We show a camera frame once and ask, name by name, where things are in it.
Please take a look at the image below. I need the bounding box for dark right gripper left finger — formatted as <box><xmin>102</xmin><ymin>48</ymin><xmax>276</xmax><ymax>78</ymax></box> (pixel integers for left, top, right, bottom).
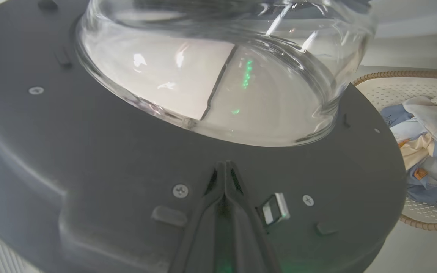
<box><xmin>169</xmin><ymin>162</ymin><xmax>225</xmax><ymax>273</ymax></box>

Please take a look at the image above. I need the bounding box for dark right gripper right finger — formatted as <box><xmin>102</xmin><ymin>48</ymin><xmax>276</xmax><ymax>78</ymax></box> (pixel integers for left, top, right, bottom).
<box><xmin>225</xmin><ymin>162</ymin><xmax>281</xmax><ymax>273</ymax></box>

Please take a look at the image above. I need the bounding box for dark grey glass washer door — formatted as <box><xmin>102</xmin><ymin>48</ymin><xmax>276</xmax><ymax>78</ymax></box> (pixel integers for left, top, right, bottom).
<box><xmin>0</xmin><ymin>0</ymin><xmax>407</xmax><ymax>273</ymax></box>

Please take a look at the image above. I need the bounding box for blue bear print garment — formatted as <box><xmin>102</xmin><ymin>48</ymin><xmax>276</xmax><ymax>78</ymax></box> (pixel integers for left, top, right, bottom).
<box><xmin>380</xmin><ymin>104</ymin><xmax>437</xmax><ymax>213</ymax></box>

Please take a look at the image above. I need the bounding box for cream garment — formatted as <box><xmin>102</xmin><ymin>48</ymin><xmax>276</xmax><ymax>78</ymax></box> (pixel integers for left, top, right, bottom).
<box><xmin>399</xmin><ymin>133</ymin><xmax>437</xmax><ymax>171</ymax></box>

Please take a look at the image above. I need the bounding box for white garment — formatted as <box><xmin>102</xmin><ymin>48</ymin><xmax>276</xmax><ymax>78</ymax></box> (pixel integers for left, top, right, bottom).
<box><xmin>402</xmin><ymin>94</ymin><xmax>437</xmax><ymax>152</ymax></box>

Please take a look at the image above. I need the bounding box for cream perforated laundry basket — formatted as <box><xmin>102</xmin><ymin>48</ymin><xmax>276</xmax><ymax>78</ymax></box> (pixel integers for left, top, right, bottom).
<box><xmin>351</xmin><ymin>70</ymin><xmax>437</xmax><ymax>231</ymax></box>

